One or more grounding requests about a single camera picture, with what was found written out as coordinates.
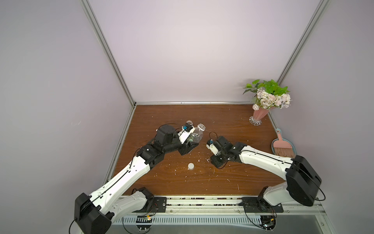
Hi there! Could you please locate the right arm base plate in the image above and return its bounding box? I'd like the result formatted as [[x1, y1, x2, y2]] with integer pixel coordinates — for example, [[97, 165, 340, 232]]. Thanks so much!
[[239, 197, 284, 213]]

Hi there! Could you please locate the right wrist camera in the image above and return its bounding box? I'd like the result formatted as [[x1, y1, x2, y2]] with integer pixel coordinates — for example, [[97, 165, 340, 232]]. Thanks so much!
[[206, 139, 219, 156]]

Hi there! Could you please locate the left white bottle cap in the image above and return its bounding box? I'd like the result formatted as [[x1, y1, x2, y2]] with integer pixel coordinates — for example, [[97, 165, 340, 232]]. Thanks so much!
[[188, 163, 195, 170]]

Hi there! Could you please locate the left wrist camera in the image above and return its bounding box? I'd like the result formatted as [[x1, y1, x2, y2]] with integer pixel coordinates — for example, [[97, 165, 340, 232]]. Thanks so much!
[[178, 123, 195, 144]]

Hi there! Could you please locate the blue label clear bottle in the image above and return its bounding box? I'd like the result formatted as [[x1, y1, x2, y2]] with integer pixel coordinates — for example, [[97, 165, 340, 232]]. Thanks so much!
[[189, 123, 206, 143]]

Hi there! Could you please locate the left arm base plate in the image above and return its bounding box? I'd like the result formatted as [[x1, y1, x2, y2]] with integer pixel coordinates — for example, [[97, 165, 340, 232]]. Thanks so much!
[[133, 197, 167, 214]]

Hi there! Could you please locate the pink hand broom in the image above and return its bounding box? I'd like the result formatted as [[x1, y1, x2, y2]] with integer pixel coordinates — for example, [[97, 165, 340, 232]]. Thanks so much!
[[273, 130, 294, 157]]

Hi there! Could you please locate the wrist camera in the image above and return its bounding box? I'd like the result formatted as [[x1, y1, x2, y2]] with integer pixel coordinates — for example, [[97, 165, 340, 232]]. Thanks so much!
[[178, 123, 195, 144], [206, 139, 219, 156]]

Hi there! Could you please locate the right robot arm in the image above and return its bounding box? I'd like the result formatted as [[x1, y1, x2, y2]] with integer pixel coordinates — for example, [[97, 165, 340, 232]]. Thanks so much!
[[206, 136, 322, 207]]

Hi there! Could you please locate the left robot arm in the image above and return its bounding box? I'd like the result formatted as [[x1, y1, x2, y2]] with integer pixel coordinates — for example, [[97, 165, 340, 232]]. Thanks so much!
[[74, 121, 205, 234]]

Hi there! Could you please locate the artificial flower bouquet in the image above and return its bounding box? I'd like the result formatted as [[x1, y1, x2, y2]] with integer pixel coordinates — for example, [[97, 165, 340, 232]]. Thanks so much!
[[243, 80, 292, 111]]

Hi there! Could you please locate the pink flower vase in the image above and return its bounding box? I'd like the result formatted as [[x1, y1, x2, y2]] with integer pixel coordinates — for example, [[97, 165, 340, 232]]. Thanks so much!
[[249, 108, 269, 126]]

